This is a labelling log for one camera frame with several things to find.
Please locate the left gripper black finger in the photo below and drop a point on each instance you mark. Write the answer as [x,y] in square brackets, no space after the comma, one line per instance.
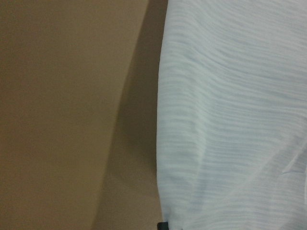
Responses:
[162,226]

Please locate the light blue button shirt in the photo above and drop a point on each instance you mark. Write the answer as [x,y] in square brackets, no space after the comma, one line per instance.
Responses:
[232,115]

